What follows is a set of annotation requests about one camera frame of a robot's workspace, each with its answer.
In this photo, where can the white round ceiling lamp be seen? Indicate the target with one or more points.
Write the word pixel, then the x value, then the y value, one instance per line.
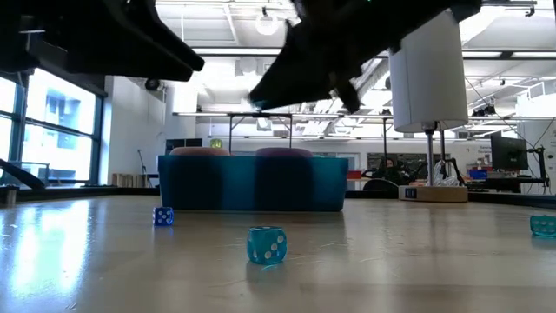
pixel 266 24

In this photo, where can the small teal translucent die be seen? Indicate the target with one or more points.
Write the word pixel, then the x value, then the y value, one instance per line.
pixel 544 226
pixel 266 245

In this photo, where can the small blue translucent die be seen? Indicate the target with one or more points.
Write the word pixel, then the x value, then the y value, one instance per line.
pixel 163 216

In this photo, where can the person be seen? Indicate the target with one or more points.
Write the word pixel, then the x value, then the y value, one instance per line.
pixel 390 167

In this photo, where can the blue storage box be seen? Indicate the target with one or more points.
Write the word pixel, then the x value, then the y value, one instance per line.
pixel 478 174

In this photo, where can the black ceiling camera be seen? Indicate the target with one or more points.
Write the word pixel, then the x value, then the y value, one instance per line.
pixel 152 84

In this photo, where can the white shade wooden base lamp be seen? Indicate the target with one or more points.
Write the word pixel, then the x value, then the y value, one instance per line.
pixel 428 87

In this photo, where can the black computer monitor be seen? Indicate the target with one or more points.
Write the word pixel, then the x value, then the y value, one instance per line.
pixel 508 152

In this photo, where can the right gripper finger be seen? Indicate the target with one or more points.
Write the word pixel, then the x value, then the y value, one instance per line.
pixel 299 78
pixel 349 93

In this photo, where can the large pink foam die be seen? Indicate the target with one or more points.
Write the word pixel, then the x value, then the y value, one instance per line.
pixel 200 151

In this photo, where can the teal plastic tray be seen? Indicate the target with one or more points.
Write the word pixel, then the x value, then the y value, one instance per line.
pixel 252 184

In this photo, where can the large purple foam die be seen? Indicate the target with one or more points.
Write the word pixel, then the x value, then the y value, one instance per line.
pixel 284 152

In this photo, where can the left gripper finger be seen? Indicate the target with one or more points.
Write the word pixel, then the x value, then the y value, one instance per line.
pixel 130 61
pixel 160 30

